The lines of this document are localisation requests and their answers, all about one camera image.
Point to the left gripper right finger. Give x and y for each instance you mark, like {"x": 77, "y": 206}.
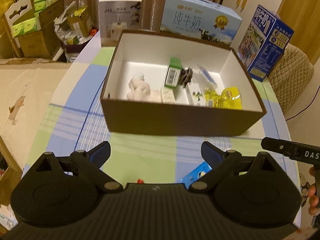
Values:
{"x": 223, "y": 164}

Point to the white tissue pack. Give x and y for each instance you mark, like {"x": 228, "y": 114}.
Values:
{"x": 139, "y": 88}

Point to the yellow snack packet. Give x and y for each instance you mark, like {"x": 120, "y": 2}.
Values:
{"x": 229, "y": 98}

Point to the small yellow-green carton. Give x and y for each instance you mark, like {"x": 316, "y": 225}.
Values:
{"x": 80, "y": 22}

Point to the white ointment box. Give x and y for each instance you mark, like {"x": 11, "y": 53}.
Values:
{"x": 195, "y": 95}

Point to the green medicine box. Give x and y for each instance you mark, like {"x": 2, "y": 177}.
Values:
{"x": 173, "y": 73}

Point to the blue pack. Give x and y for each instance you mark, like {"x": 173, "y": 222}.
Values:
{"x": 206, "y": 79}

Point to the dark blue milk box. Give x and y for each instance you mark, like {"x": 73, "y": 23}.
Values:
{"x": 263, "y": 43}

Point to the checkered tablecloth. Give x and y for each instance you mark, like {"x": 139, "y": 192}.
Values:
{"x": 74, "y": 120}

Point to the light blue milk carton box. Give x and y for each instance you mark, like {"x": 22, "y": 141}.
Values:
{"x": 200, "y": 19}

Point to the person's right hand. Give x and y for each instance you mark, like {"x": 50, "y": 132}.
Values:
{"x": 313, "y": 200}

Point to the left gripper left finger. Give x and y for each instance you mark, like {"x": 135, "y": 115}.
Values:
{"x": 89, "y": 163}

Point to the white appliance box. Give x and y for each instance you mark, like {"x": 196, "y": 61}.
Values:
{"x": 116, "y": 16}

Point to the cardboard box with green tissues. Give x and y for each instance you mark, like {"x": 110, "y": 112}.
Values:
{"x": 31, "y": 26}

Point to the quilted beige chair cover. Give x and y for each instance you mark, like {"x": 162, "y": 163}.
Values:
{"x": 290, "y": 76}

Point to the blue white tube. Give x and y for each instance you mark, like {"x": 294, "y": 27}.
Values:
{"x": 195, "y": 174}

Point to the brown open cardboard box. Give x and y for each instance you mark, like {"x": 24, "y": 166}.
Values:
{"x": 149, "y": 53}

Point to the beige embroidered bed sheet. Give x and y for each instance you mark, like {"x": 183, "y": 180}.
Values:
{"x": 27, "y": 87}

